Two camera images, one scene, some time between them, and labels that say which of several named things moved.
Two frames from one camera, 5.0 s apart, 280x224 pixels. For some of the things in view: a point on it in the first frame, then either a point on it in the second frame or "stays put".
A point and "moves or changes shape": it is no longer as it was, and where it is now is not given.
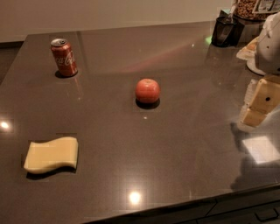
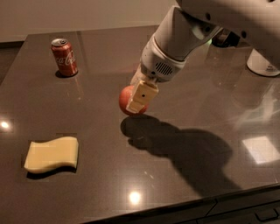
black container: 227,31 stays put
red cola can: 64,58 stays put
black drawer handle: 267,214 stays put
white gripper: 269,48 -> 155,65
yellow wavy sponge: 44,156 stays put
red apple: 147,90 moves or changes shape
